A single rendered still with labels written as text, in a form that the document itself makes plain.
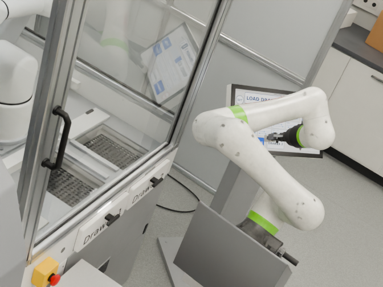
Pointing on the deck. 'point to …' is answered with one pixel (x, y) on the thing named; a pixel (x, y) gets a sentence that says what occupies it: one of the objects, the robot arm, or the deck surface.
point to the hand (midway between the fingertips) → (269, 138)
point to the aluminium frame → (56, 54)
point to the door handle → (60, 140)
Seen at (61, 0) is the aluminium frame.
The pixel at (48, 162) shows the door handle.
